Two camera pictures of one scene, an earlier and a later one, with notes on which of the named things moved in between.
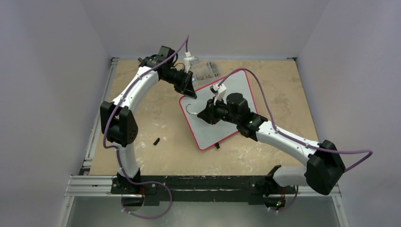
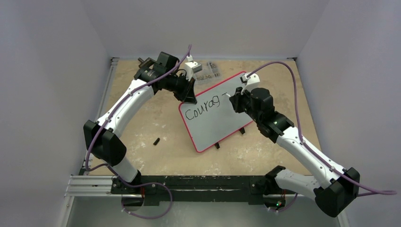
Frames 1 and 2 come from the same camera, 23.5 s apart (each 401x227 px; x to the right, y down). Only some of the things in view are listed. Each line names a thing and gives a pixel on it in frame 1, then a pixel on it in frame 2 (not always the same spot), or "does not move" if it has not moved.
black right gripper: x=212 y=111 -> x=241 y=102
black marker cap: x=156 y=141 does not move
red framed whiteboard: x=204 y=134 does not move
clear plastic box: x=203 y=73 does not move
